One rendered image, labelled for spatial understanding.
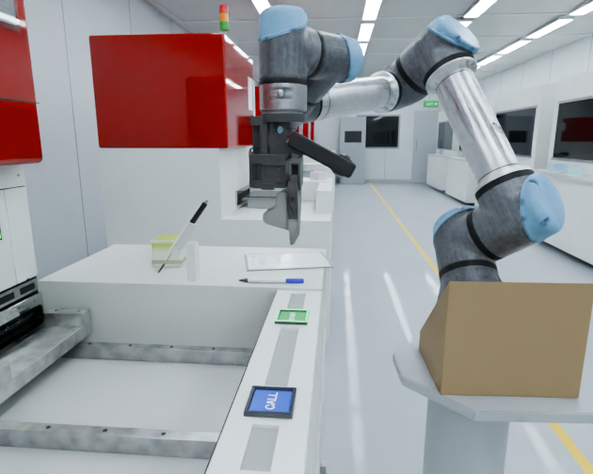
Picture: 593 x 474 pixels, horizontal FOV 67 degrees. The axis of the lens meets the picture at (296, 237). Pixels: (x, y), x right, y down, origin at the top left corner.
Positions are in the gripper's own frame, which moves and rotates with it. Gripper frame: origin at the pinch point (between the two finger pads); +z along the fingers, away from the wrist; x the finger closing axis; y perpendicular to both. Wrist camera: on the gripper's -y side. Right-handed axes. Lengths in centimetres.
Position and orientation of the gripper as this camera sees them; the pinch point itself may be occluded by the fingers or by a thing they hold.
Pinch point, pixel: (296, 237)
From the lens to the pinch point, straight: 75.0
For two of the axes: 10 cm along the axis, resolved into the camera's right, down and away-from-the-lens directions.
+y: -10.0, -0.2, 0.8
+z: 0.0, 9.8, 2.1
